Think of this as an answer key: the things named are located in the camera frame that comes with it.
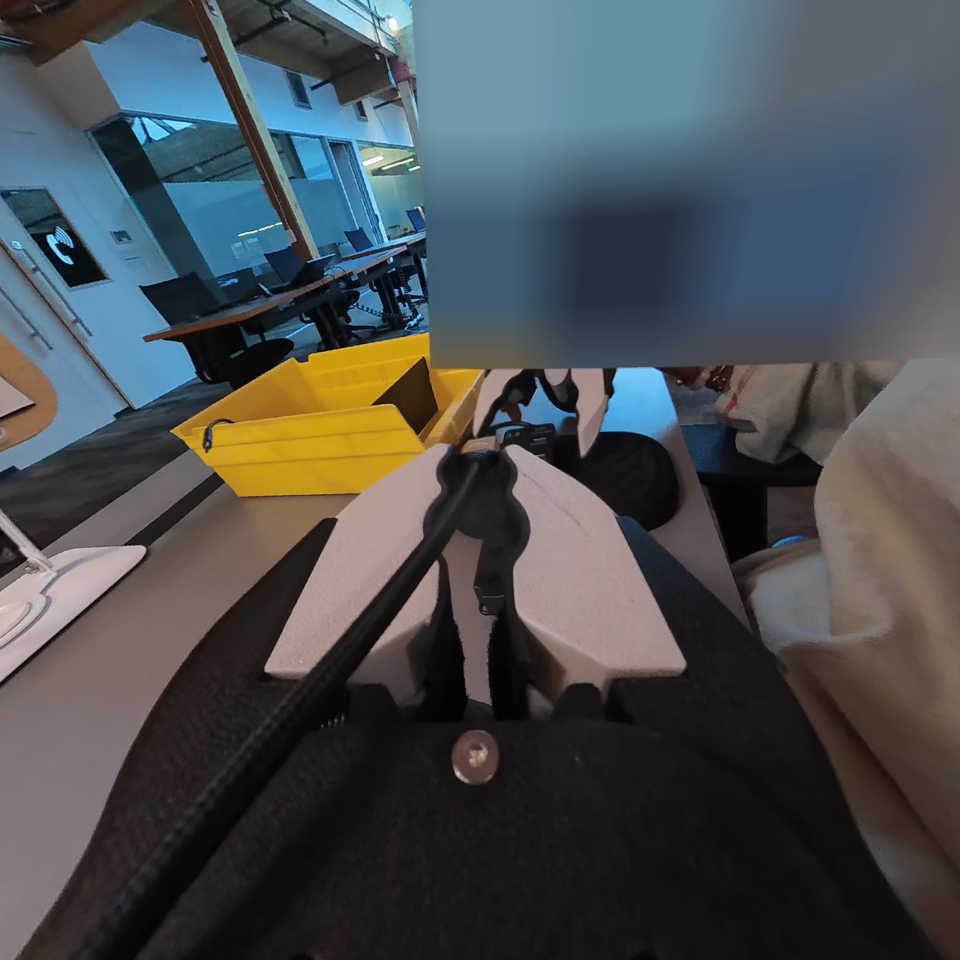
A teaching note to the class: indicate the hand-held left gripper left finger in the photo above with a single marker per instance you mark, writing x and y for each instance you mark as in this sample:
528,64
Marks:
337,585

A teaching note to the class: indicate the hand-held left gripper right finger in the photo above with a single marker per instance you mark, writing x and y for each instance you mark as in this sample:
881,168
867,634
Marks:
592,592

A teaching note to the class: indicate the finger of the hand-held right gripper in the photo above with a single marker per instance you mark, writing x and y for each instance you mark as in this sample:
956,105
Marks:
592,405
487,401

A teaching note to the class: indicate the black USB hub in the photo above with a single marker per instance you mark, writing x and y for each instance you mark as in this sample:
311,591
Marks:
536,439

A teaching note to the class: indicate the person's right forearm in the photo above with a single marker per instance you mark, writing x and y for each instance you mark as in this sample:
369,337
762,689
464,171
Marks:
787,412

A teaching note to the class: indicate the black bin divider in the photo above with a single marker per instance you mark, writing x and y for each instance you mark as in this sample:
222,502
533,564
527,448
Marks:
412,397

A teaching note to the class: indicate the black round pad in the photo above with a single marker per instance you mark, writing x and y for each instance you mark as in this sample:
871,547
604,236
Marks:
637,480

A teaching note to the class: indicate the yellow plastic bin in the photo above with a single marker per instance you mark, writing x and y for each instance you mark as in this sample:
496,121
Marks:
315,457

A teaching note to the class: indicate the white desk stand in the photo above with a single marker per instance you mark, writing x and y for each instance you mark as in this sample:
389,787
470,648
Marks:
82,570

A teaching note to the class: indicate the wooden desk with black legs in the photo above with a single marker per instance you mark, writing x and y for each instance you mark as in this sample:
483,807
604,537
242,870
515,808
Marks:
232,313

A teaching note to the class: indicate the person's cream sweater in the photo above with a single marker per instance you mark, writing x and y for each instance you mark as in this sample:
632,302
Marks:
885,600

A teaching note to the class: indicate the black office chair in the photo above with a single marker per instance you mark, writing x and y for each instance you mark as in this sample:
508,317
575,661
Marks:
180,296

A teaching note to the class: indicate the tan rounded panel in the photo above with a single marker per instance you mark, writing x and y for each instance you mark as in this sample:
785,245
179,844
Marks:
37,390

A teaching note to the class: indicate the black phone sign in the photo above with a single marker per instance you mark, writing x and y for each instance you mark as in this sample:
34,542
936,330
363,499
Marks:
86,266

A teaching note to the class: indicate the wooden post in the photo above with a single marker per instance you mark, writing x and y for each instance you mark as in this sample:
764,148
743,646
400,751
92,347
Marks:
247,112

